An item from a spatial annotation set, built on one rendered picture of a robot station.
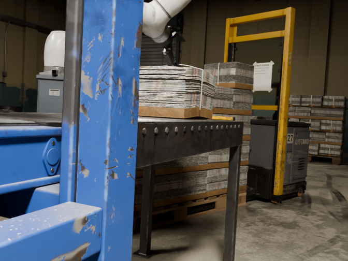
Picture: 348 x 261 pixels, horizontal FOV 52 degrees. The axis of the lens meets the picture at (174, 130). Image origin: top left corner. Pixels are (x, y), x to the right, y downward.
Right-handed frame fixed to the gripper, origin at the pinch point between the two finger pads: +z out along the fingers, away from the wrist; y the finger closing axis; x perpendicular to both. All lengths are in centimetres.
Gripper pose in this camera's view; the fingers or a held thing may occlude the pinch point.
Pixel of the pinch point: (179, 53)
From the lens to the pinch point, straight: 182.0
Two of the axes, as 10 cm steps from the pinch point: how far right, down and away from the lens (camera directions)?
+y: -1.7, 9.7, -1.6
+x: 9.0, 0.8, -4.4
